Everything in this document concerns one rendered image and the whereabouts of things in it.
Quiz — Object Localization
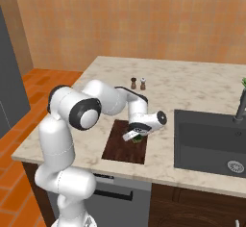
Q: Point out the black dishwasher handle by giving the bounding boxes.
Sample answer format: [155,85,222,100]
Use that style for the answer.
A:
[91,188,135,202]

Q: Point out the grey dishwasher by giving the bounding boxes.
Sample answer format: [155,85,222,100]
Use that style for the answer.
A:
[47,172,153,227]

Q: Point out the dark grey tap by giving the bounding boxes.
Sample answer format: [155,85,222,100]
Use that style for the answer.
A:
[233,88,246,125]

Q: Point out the white-topped salt shaker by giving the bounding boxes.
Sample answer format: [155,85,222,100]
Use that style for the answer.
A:
[139,77,147,91]

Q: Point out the dark brown cupboard door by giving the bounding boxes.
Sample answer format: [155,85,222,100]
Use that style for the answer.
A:
[148,182,246,227]

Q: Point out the dark brown cutting board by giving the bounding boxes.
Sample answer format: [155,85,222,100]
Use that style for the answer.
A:
[101,118,149,165]

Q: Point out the dark grey fridge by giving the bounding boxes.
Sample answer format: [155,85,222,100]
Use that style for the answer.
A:
[0,7,32,139]

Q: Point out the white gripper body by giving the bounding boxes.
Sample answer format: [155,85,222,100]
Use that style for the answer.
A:
[122,129,141,143]

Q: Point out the dark grey sink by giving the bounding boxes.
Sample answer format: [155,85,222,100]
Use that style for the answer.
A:
[173,109,246,179]

